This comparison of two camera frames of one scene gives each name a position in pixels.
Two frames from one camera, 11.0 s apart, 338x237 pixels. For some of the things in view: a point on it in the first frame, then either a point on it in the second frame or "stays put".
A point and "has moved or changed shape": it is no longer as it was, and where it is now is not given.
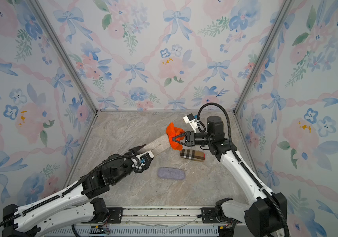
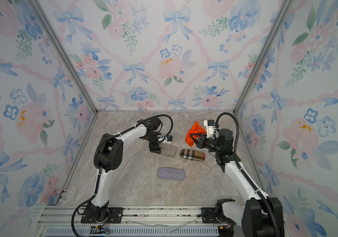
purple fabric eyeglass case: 171,173 stays put
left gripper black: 135,149 → 155,148
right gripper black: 188,138 → 199,142
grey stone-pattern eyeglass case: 157,146 has moved or changed shape
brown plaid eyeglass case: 196,155 stays put
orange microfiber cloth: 172,132 has moved or changed shape
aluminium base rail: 130,221 stays put
